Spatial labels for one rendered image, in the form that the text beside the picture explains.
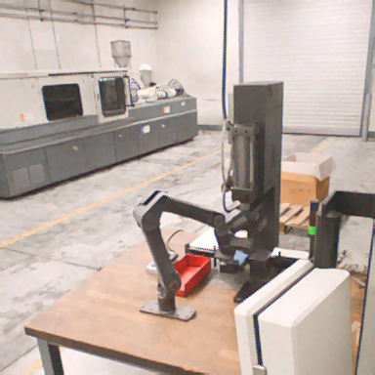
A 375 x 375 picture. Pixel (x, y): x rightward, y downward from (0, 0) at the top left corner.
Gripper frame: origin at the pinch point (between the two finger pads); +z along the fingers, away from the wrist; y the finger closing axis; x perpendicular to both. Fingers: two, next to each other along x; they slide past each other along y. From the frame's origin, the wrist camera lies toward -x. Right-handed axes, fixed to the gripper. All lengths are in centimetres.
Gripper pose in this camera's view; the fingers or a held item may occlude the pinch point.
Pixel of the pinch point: (229, 260)
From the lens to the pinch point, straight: 166.7
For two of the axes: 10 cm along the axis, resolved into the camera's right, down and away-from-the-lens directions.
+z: 1.9, 6.0, 7.8
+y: 3.1, -7.9, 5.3
